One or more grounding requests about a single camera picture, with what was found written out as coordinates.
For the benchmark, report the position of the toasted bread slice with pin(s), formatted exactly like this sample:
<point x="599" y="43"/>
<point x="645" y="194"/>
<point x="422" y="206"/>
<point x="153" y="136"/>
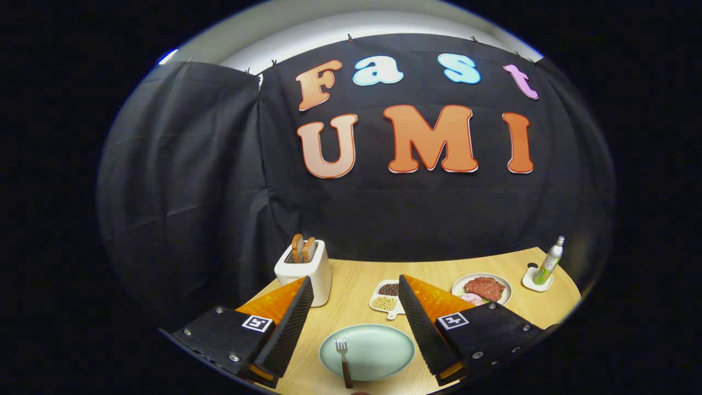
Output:
<point x="309" y="248"/>
<point x="296" y="247"/>

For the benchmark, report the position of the brown meat steak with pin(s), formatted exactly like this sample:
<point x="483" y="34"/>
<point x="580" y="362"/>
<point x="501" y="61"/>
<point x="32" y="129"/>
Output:
<point x="485" y="289"/>

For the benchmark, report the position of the mint green round plate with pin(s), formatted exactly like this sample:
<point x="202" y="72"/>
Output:
<point x="378" y="351"/>

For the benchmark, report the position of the yellow soybeans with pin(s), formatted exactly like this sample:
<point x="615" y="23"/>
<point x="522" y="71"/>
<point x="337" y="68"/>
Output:
<point x="384" y="303"/>

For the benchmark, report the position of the white oval plate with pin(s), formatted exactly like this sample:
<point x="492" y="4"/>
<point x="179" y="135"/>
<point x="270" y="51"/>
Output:
<point x="507" y="291"/>

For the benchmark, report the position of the pink ham slice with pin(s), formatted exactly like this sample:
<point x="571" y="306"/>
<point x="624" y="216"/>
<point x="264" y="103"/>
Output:
<point x="470" y="299"/>

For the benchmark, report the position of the white toaster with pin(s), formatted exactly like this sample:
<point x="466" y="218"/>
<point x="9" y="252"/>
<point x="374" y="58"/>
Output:
<point x="318" y="274"/>

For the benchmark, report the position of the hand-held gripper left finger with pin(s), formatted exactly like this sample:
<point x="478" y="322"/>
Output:
<point x="290" y="332"/>

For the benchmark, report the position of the white divided tray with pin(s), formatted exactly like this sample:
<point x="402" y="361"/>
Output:
<point x="391" y="315"/>

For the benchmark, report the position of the dark red beans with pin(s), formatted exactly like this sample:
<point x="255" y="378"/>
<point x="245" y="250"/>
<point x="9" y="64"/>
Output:
<point x="388" y="289"/>

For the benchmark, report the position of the black backdrop cloth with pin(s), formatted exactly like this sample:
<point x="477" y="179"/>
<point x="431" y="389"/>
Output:
<point x="411" y="219"/>

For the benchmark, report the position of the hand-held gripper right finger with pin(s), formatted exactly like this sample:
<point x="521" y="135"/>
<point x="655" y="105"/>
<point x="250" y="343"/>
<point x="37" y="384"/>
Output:
<point x="423" y="329"/>

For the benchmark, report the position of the silver bottle with green label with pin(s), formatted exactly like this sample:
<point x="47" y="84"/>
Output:
<point x="548" y="263"/>

